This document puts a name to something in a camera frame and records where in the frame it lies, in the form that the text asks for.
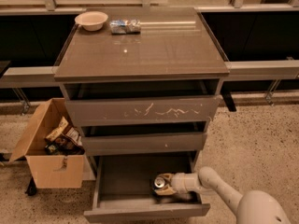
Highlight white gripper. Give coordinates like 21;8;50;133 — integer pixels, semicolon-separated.
155;173;200;196

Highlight blue pepsi can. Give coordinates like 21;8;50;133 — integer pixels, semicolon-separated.
152;175;167;194

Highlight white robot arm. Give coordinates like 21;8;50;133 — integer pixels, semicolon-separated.
153;166;291;224

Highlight grey bottom drawer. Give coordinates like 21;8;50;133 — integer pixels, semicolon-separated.
84;152;210;223

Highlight grey drawer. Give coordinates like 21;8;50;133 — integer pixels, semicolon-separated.
82;133;207;156
84;152;210;223
65;96;220;127

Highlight grey middle drawer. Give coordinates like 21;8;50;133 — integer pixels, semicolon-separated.
82;133;207;156

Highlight grey drawer cabinet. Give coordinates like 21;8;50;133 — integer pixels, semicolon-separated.
53;7;231;170

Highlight grey top drawer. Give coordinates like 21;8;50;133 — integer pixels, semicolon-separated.
65;96;220;127

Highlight snack bags in box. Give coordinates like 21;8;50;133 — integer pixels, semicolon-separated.
45;117;85;156

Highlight open cardboard box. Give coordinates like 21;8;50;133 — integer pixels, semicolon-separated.
9;98;84;189

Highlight blue white snack packet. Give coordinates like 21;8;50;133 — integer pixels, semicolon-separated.
109;20;141;35

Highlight grey low bench ledge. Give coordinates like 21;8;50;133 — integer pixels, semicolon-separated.
0;60;299;89

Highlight white paper bowl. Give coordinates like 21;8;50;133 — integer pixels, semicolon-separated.
75;11;108;32

